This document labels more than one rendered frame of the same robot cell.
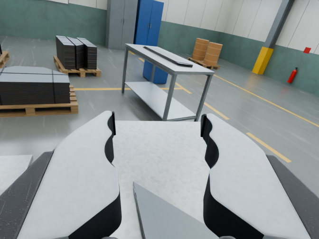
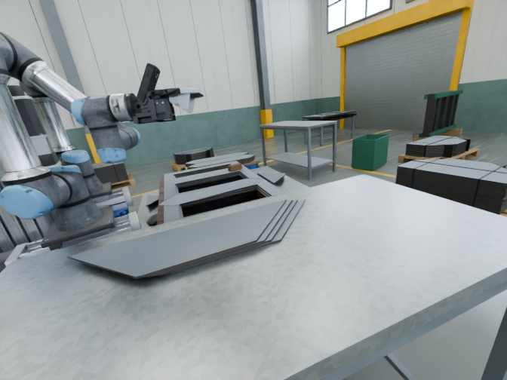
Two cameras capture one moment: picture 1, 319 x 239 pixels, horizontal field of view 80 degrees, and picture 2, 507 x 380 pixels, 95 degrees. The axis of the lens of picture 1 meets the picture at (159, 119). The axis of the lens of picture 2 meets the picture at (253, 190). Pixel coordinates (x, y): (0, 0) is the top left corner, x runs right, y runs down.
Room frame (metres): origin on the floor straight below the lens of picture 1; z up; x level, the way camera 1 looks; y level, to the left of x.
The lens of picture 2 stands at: (0.29, -0.75, 1.40)
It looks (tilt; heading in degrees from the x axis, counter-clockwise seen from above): 20 degrees down; 94
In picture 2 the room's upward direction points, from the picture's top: 7 degrees counter-clockwise
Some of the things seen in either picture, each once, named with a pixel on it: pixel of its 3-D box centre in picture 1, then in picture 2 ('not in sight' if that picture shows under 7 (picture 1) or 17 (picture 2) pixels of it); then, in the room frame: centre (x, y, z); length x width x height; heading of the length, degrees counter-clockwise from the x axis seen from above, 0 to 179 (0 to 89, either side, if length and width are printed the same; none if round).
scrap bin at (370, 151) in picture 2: not in sight; (368, 151); (2.29, 3.80, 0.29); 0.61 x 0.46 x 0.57; 43
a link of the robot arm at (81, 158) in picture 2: not in sight; (77, 163); (-0.74, 0.47, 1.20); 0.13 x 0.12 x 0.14; 149
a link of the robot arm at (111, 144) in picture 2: not in sight; (111, 143); (-0.19, -0.02, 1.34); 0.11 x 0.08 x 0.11; 97
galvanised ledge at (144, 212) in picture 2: not in sight; (150, 219); (-0.63, 0.82, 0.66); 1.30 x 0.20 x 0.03; 112
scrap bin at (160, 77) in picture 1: (155, 68); not in sight; (4.92, 0.35, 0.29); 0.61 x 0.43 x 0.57; 32
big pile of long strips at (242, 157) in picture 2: not in sight; (220, 161); (-0.23, 1.87, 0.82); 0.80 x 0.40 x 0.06; 22
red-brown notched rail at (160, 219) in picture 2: not in sight; (162, 209); (-0.45, 0.68, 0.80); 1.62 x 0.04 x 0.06; 112
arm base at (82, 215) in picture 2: not in sight; (76, 210); (-0.46, 0.06, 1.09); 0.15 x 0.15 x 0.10
